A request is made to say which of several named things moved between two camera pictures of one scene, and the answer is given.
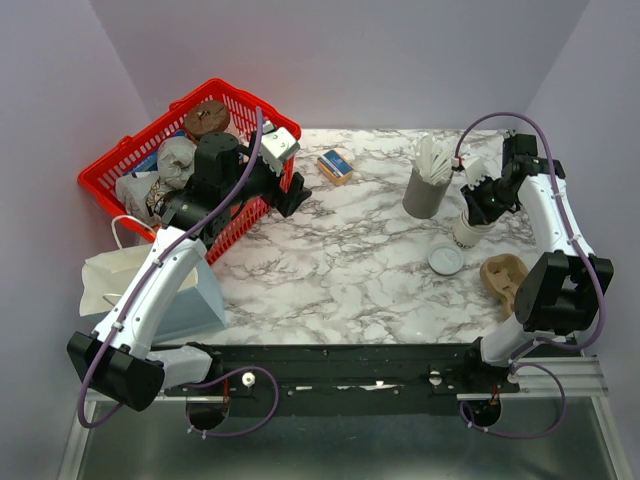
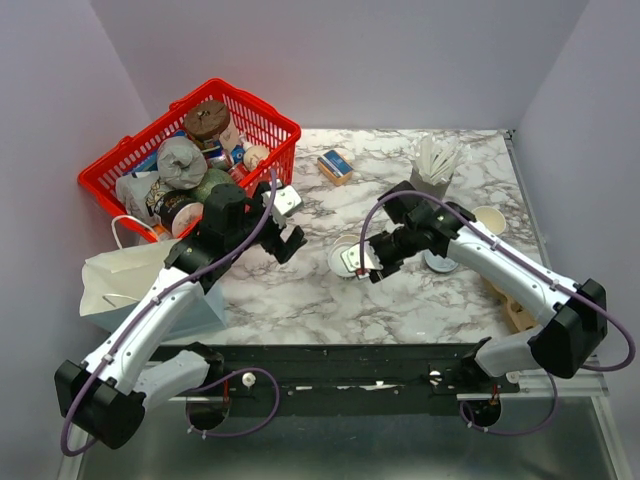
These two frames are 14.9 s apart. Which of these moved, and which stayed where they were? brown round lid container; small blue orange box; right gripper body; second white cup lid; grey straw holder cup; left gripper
Moved: right gripper body; left gripper
Stayed: brown round lid container; small blue orange box; grey straw holder cup; second white cup lid
